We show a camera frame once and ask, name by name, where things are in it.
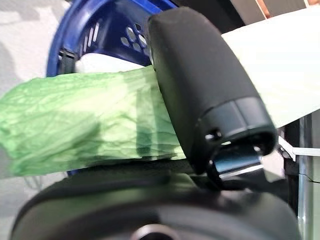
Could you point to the napa cabbage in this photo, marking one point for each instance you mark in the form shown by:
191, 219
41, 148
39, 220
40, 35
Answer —
100, 62
75, 112

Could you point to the blue plastic shopping basket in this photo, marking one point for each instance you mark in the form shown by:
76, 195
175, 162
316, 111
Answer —
75, 32

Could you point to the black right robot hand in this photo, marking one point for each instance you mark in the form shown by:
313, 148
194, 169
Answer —
200, 87

